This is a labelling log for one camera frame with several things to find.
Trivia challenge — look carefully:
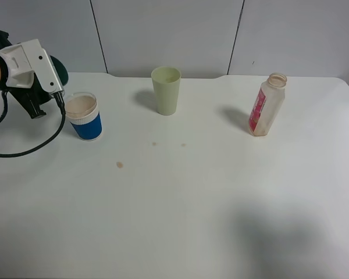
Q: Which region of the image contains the blue sleeved clear cup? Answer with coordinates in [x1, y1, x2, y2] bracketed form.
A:
[65, 92, 102, 141]

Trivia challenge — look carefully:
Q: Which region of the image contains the teal plastic cup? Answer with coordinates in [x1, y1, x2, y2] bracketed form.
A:
[50, 56, 69, 86]

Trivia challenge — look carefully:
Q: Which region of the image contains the clear bottle red label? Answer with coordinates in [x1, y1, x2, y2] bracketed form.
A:
[248, 73, 287, 137]

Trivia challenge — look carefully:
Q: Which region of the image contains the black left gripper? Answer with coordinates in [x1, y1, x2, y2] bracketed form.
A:
[0, 30, 47, 119]

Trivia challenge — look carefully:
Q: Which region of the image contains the pale yellow plastic cup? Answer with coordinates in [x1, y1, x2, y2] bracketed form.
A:
[151, 66, 181, 116]

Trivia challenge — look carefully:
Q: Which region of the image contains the black braided camera cable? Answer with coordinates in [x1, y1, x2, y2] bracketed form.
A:
[0, 92, 67, 158]

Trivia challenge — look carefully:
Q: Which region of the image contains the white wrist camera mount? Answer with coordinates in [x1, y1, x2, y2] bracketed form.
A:
[0, 39, 64, 95]

